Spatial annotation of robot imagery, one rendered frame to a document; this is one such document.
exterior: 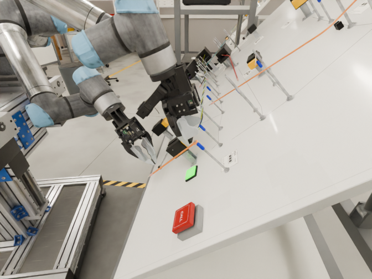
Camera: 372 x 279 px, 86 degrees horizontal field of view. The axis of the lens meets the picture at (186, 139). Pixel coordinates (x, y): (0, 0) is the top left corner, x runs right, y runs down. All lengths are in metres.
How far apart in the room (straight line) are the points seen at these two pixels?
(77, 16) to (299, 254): 0.91
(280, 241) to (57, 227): 1.39
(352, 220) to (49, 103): 0.89
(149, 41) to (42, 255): 1.43
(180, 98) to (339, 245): 1.74
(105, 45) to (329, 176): 0.45
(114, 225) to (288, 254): 1.35
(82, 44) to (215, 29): 7.63
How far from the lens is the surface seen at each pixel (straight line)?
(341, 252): 1.96
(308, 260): 0.81
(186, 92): 0.48
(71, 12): 0.63
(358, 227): 0.68
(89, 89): 0.66
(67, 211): 1.76
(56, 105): 0.73
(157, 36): 0.45
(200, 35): 8.13
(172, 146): 0.57
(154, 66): 0.46
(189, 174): 0.56
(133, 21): 0.45
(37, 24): 0.97
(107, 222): 1.86
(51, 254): 1.60
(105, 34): 0.47
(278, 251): 0.78
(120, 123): 0.63
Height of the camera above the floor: 1.44
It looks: 33 degrees down
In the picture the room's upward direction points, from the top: straight up
